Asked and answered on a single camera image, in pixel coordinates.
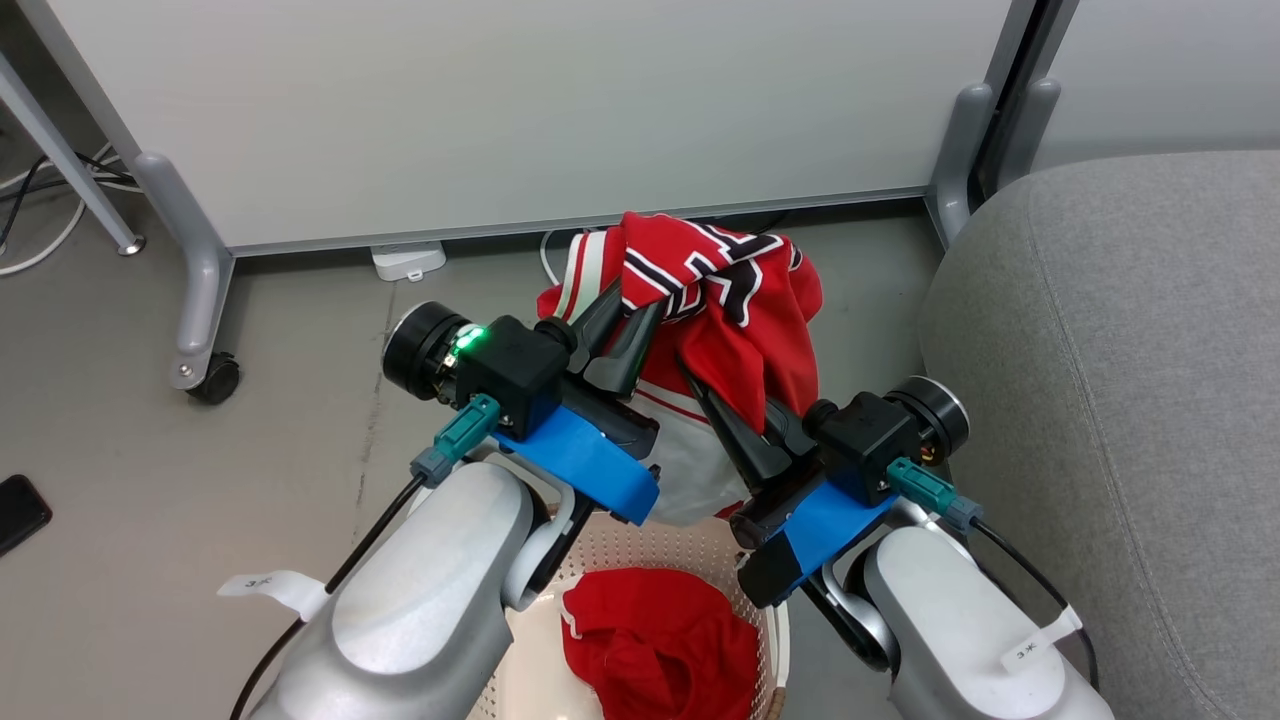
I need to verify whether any white perforated laundry basket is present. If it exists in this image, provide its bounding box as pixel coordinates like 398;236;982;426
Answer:
468;505;792;720

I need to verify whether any plain red garment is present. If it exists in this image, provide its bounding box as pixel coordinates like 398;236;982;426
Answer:
560;567;762;720

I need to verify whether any narrow white partition panel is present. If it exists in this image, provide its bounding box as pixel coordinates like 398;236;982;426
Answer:
1028;0;1280;173

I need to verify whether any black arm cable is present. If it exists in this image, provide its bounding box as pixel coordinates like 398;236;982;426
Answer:
229;474;429;720
968;518;1102;693

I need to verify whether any large white partition panel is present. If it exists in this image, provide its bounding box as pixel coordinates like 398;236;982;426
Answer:
15;0;1043;258

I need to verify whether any black phone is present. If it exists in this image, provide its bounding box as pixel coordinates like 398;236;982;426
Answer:
0;474;54;558

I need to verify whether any grey partition foot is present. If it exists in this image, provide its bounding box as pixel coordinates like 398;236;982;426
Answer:
994;77;1062;193
132;151;237;391
924;83;997;251

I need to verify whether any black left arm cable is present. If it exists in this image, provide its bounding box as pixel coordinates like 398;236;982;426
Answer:
229;474;429;720

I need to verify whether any white looped floor cable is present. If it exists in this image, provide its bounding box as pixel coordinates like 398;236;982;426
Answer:
539;229;573;288

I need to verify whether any white and black cable bundle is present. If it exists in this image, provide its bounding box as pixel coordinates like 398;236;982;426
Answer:
0;140;139;278

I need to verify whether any left gripper blue taped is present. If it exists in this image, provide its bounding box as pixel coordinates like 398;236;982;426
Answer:
495;278;667;527

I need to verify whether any red white striped jersey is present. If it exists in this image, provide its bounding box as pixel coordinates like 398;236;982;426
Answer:
537;211;825;527

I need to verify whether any black caster wheel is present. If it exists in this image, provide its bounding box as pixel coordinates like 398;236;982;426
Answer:
187;351;242;406

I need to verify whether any right gripper blue taped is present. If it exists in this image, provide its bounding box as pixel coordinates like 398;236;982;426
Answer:
682;364;899;610

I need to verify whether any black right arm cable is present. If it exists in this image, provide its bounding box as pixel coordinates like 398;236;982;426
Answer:
968;518;1102;693

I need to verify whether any grey fabric sofa seat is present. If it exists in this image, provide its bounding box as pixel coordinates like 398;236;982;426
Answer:
917;150;1280;720

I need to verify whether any teal cable connector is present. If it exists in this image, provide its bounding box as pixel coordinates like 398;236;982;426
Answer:
409;392;502;489
885;456;987;534

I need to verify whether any grey metal table leg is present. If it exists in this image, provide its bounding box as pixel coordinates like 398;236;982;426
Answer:
0;50;147;257

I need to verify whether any white power box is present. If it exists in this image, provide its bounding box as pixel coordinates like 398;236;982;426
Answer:
371;241;448;284

